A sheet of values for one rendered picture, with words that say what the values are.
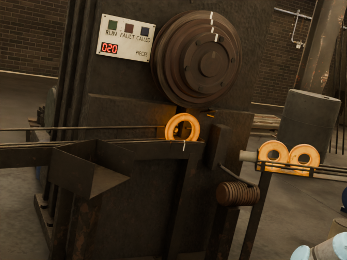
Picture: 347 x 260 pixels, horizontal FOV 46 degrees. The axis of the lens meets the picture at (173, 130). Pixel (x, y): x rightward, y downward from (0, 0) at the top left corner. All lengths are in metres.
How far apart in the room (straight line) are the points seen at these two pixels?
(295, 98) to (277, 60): 5.76
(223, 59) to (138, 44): 0.41
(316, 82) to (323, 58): 0.36
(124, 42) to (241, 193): 0.96
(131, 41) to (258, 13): 0.74
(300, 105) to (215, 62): 2.75
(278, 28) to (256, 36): 7.88
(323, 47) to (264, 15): 3.83
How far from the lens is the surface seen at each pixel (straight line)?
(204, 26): 1.92
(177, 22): 1.89
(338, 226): 2.08
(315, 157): 2.22
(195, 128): 2.07
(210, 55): 1.88
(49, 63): 7.98
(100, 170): 1.74
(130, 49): 1.95
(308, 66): 6.36
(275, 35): 10.19
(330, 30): 6.17
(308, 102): 4.54
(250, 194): 2.18
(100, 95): 1.94
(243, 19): 2.26
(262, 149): 2.17
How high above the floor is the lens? 1.21
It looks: 13 degrees down
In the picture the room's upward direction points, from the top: 11 degrees clockwise
